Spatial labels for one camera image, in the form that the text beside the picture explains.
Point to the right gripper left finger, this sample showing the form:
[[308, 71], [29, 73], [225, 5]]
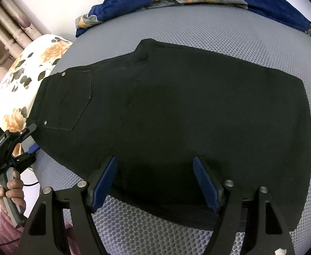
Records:
[[100, 182]]

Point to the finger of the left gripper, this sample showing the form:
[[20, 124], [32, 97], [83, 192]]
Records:
[[25, 160], [27, 132]]

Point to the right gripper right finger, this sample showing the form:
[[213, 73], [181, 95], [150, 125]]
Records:
[[209, 183]]

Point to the black denim pants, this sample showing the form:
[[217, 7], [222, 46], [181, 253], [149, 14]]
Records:
[[158, 107]]

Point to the person's left hand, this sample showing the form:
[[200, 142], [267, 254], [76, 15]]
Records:
[[14, 192]]

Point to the white floral pillow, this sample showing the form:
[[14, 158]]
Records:
[[19, 86]]

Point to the pink sweater sleeve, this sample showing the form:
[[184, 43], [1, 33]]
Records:
[[9, 235]]

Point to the beige patterned curtain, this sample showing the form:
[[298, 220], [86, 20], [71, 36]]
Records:
[[16, 33]]

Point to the grey mesh mattress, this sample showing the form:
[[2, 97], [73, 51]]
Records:
[[237, 33]]

